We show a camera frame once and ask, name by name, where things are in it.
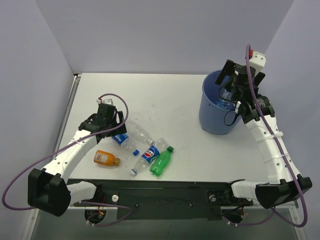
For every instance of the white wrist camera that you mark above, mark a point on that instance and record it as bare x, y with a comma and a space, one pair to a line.
257, 60
105, 101

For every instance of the small blue label water bottle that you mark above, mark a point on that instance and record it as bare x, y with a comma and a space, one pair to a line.
224, 104

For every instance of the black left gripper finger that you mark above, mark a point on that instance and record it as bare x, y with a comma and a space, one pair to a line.
121, 122
113, 132

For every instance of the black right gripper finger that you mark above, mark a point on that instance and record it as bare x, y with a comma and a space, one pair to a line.
258, 78
227, 70

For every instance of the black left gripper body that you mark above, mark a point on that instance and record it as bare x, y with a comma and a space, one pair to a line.
117, 125

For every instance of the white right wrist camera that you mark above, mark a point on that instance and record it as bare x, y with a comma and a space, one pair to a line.
257, 60

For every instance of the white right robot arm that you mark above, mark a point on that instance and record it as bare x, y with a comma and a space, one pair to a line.
285, 182

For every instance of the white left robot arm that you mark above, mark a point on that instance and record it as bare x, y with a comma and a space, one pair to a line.
47, 187

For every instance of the small Pepsi bottle blue cap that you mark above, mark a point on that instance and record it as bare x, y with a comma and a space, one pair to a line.
126, 143

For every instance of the clear bottle white cap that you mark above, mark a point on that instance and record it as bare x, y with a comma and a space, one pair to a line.
225, 95

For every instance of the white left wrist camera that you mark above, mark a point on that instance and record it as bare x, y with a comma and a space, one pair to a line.
105, 101

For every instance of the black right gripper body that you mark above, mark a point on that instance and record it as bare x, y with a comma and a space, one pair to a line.
225, 71

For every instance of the orange juice bottle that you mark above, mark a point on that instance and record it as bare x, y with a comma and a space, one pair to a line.
106, 159

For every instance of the large Pepsi bottle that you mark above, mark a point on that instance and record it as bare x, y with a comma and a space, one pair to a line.
144, 161

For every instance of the blue plastic bin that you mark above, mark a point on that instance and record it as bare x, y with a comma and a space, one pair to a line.
212, 118

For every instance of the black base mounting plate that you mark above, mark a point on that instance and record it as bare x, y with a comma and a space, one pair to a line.
168, 200

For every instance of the green plastic bottle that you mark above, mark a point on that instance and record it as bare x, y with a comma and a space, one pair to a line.
161, 162

